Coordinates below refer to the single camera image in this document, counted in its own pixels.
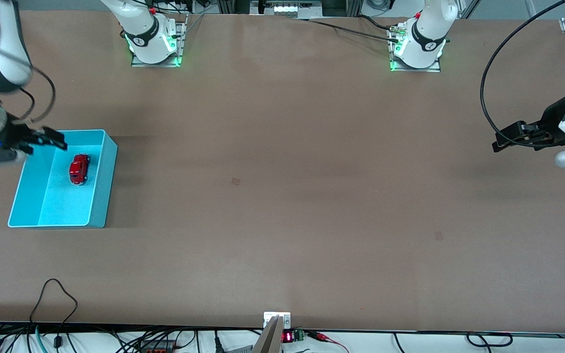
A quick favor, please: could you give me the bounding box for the red beetle toy car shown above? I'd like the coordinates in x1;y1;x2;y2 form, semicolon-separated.
69;153;91;186

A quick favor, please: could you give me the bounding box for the blue plastic box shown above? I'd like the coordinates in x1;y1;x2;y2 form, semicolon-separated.
8;129;118;229

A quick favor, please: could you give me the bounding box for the orange power strip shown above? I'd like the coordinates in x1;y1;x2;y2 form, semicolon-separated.
139;340;176;353

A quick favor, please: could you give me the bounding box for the white lit device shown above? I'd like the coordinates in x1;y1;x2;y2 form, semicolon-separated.
250;0;323;19

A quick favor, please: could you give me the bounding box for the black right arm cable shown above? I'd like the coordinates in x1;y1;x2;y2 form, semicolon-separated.
0;49;57;124

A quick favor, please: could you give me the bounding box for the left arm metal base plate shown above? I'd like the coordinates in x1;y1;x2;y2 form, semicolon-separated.
388;28;441;73

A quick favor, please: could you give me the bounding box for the thin black looped cable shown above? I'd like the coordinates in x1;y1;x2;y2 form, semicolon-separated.
29;278;78;350

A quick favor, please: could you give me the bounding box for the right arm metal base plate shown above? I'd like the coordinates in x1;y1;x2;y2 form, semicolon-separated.
131;22;186;68

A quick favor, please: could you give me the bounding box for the teal cable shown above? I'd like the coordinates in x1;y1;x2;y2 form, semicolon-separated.
34;326;49;353

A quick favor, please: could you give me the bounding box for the black coiled floor cable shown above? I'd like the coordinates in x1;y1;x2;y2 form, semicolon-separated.
393;332;514;353

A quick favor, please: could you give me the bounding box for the black cable to base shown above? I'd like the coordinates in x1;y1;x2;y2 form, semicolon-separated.
292;17;402;44

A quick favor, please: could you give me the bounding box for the red clip wire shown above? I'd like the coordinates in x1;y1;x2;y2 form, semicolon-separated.
306;331;350;353

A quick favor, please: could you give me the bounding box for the white metal mounting bracket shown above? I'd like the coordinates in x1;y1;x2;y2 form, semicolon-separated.
263;312;291;329

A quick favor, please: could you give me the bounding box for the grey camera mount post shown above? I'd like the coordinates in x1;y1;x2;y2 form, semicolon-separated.
252;315;283;353

